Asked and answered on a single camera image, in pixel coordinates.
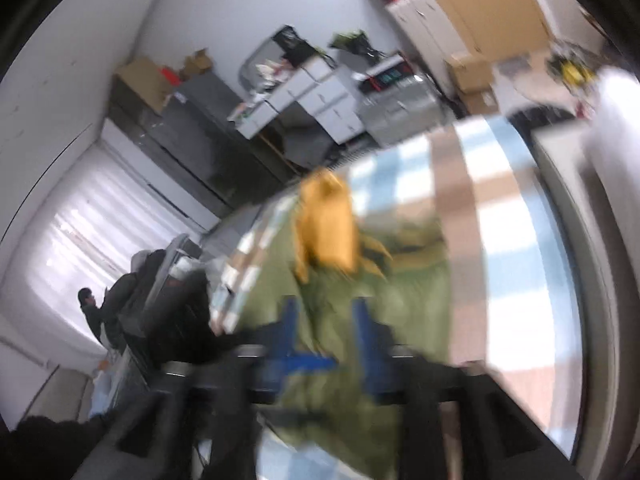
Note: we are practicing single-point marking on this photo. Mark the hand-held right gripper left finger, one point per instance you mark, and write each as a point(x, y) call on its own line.
point(286, 340)

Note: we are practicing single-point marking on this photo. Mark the red packet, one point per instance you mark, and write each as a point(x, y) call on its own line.
point(169, 76)

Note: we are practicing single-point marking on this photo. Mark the dark glass wardrobe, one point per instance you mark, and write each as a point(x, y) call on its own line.
point(145, 130)

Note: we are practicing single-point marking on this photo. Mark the beige round rug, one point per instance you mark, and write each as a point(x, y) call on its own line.
point(520, 85)

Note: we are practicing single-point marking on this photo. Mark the white curtain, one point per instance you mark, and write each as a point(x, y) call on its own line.
point(90, 220)

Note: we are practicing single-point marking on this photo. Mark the dark wrapped flower bouquet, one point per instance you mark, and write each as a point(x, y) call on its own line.
point(350, 40)

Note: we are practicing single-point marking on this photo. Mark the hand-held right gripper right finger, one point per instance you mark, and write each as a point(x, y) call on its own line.
point(372, 360)

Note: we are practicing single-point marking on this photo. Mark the black box with red stripe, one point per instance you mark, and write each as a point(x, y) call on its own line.
point(390, 75)

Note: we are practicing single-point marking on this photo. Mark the white drawer desk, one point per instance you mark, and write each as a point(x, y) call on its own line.
point(325, 105)

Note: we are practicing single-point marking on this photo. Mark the oval mirror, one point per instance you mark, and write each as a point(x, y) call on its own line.
point(250, 67)

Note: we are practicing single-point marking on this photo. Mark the small cardboard box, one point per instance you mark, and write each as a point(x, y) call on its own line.
point(480, 102)

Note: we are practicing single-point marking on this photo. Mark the pile of loose shoes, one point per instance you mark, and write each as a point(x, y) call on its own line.
point(570, 70)

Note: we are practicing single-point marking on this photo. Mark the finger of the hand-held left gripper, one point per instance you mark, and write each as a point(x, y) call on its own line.
point(312, 363)

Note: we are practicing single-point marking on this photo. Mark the green varsity jacket yellow sleeves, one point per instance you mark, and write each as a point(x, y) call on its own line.
point(415, 310)

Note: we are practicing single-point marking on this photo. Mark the dark refrigerator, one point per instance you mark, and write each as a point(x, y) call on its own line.
point(210, 130)

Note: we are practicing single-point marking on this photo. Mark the desk clutter heap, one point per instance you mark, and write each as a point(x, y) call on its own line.
point(270, 72)

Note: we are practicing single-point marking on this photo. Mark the black trash bag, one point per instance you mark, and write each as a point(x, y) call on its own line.
point(540, 112)

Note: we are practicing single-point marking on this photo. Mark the wooden door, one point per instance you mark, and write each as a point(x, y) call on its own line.
point(480, 5)

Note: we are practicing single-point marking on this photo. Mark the blue brown checked bed sheet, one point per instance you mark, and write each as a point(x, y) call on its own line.
point(515, 260)

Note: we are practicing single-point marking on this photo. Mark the silver suitcase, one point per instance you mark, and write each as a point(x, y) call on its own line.
point(400, 115)

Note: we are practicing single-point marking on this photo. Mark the pile of dark clothes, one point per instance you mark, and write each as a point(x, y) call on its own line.
point(130, 300)

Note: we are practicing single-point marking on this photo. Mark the large cardboard box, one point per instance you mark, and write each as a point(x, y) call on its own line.
point(470, 75)

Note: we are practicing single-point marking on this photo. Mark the tall flat cardboard box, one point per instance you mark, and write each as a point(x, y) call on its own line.
point(145, 80)

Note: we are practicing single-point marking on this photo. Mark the black white patterned mat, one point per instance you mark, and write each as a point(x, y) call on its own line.
point(350, 157)

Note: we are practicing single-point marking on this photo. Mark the grey bag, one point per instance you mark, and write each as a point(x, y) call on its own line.
point(310, 145)

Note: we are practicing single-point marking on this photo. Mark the open cardboard box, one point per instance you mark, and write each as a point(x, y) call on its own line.
point(195, 62)

